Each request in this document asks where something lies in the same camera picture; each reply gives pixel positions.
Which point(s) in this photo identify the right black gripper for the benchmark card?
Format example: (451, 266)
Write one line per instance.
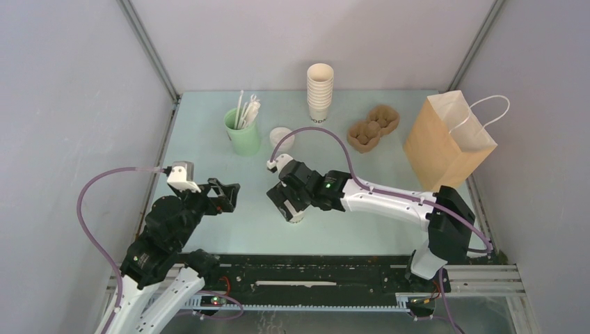
(280, 194)

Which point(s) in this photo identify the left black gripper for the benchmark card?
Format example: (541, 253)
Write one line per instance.
(229, 191)

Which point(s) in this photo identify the single white paper cup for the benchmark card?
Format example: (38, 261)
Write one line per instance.
(295, 217)

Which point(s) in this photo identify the white plastic lids stack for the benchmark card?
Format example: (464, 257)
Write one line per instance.
(277, 134)

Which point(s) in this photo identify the brown pulp cup carrier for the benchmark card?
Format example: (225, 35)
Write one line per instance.
(366, 134)

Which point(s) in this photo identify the stack of paper cups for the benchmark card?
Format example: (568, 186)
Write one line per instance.
(320, 80)

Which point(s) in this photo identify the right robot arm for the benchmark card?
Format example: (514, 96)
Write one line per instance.
(443, 215)

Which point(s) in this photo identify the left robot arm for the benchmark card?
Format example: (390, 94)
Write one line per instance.
(168, 226)

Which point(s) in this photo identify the green straw holder cup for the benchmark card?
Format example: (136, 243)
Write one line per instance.
(245, 142)

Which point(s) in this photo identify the wrapped white straws bundle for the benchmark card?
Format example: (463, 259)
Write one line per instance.
(246, 111)

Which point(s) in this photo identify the brown paper bag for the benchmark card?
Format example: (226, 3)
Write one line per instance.
(447, 142)

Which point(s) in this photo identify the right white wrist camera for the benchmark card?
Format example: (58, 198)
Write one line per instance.
(278, 163)

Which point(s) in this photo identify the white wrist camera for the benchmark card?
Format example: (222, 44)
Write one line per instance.
(278, 163)
(181, 177)

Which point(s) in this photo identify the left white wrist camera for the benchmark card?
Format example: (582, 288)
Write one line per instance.
(181, 177)

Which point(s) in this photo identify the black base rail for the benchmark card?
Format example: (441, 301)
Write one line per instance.
(378, 283)

